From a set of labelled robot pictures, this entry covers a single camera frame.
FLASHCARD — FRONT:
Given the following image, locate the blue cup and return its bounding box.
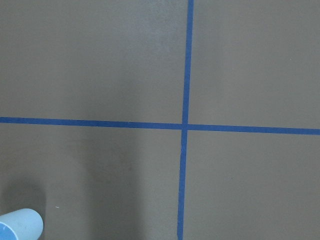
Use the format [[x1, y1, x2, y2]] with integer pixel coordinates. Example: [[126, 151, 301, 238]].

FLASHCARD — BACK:
[[0, 208, 44, 240]]

